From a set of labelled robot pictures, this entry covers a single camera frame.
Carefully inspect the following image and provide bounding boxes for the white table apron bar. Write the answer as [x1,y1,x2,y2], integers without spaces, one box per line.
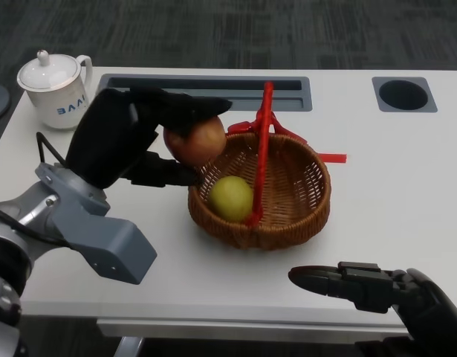
[97,318,413,340]

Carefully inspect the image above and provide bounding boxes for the wicker basket with red handle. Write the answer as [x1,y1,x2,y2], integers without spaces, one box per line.
[188,81,332,251]

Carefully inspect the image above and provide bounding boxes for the yellow-green apple without stem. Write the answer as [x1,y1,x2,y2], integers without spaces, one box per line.
[207,176,254,223]

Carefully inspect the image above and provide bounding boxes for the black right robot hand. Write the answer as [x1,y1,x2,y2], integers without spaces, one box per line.
[288,261,457,357]

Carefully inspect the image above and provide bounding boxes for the grey left wrist camera housing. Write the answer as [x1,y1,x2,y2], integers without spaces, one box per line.
[34,163,158,286]

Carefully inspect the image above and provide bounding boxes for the red apple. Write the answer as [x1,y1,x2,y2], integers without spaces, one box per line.
[163,115,228,167]

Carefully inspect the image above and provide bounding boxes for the white lidded mug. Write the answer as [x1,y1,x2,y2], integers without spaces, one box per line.
[16,49,94,130]

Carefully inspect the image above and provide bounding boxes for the dark left wrist cable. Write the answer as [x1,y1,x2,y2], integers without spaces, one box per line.
[36,132,68,167]

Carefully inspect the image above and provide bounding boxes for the grey round cable grommet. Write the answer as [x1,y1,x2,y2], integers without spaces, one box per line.
[372,76,438,114]

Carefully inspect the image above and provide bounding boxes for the white table leg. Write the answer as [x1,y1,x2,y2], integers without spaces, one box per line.
[116,336,146,357]

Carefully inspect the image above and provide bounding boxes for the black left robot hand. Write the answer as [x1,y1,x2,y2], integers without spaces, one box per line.
[64,86,233,189]

